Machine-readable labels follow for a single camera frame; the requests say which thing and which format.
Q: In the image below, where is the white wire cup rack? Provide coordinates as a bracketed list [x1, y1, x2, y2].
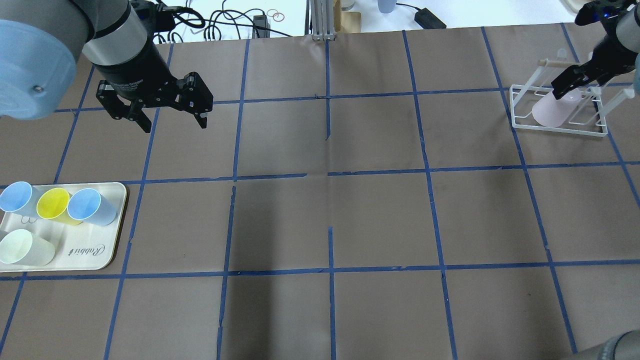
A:
[509, 48, 636, 137]

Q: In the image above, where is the black power adapter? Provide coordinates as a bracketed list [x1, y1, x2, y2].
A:
[414, 7, 447, 30]

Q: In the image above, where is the pink plastic cup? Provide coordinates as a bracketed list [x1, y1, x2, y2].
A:
[531, 88, 582, 128]

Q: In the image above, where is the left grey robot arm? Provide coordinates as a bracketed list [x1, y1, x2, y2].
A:
[0, 0, 214, 133]

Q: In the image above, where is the yellow plastic cup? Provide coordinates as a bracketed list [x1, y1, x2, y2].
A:
[36, 187, 83, 226]

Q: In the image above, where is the light blue plastic cup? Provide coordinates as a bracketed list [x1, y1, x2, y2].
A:
[66, 187, 117, 227]

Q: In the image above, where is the aluminium frame post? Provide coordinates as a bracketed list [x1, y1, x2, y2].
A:
[307, 0, 339, 41]

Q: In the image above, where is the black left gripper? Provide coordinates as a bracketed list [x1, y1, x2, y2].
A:
[95, 47, 214, 133]

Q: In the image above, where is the cream white plastic cup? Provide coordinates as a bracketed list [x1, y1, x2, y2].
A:
[0, 228, 56, 267]

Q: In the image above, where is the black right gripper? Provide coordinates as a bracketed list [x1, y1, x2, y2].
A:
[551, 30, 638, 100]

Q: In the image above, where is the cream rabbit serving tray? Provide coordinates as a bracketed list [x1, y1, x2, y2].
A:
[0, 182, 129, 273]

